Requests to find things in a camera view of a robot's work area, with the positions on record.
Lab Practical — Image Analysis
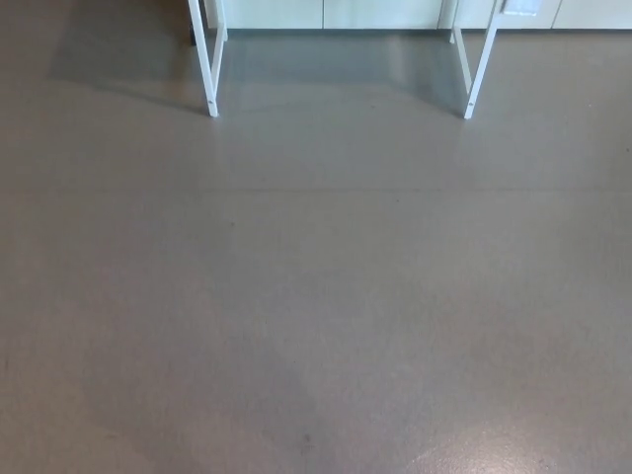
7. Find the white desk with metal frame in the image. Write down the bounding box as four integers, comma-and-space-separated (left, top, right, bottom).
187, 0, 505, 120

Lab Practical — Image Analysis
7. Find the white cabinet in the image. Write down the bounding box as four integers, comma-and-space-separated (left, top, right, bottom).
205, 0, 632, 32

